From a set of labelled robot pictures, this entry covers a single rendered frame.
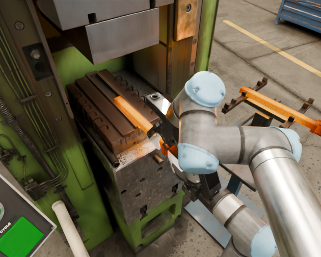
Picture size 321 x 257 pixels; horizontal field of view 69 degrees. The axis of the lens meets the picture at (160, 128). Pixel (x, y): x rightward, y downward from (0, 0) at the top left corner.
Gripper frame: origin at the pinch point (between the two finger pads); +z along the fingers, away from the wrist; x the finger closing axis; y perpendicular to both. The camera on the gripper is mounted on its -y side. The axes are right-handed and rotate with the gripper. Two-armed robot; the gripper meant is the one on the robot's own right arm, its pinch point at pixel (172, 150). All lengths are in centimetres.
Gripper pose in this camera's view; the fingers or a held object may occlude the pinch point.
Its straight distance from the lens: 70.8
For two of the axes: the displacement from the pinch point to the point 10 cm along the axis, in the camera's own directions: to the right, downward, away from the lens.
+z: -6.0, -5.5, 5.8
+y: 0.2, 7.2, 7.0
